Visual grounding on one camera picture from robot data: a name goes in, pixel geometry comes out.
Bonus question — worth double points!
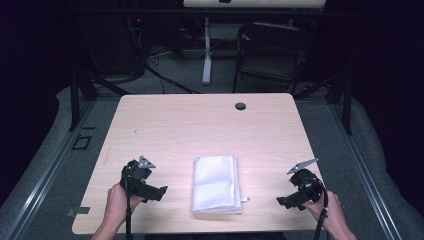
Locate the aluminium floor rail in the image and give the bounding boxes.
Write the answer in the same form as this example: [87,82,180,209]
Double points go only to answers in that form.
[0,99,98,240]
[329,101,404,240]

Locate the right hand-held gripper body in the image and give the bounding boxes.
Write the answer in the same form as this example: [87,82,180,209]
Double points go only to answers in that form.
[286,158,324,204]

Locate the dark equipment with red light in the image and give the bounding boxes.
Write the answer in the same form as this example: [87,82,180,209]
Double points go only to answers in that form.
[83,13,148,76]

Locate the black metal stand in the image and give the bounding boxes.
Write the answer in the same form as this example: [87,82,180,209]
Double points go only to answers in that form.
[68,71,131,132]
[293,71,354,136]

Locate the left hand-held gripper black cable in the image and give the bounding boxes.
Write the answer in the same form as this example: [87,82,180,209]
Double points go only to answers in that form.
[123,168,134,240]

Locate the black folding chair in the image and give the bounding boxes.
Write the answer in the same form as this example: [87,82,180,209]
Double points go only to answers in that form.
[232,21,314,96]

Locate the black metal crossbar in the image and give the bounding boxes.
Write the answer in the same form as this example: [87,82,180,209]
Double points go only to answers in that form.
[49,8,368,18]

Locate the hand-held gripper black cable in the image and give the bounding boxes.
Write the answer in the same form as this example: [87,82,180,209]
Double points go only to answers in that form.
[123,168,134,240]
[309,178,330,240]

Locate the right hand-held gripper black cable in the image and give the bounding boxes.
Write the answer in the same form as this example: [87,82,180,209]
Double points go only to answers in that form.
[309,178,330,240]

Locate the white desk leg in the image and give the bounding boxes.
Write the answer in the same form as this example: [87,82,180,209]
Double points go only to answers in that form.
[202,17,213,86]

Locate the white towel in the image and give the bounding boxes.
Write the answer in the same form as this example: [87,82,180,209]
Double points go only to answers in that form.
[191,154,250,215]

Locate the thick black floor cable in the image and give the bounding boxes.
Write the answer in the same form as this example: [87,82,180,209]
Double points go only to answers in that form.
[144,64,203,95]

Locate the grey tape piece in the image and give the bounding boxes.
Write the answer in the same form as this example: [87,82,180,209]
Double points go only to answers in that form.
[65,206,91,217]

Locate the white desk top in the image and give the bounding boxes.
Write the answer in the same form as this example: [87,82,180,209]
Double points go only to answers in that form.
[183,0,327,9]

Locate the person's left hand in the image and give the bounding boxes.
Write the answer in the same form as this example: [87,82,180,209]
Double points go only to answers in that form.
[105,182,146,231]

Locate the person's right hand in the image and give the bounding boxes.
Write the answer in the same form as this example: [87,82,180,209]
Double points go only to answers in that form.
[302,189,348,234]

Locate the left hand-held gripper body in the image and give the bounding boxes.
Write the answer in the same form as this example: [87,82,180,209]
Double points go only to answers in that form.
[120,155,157,198]

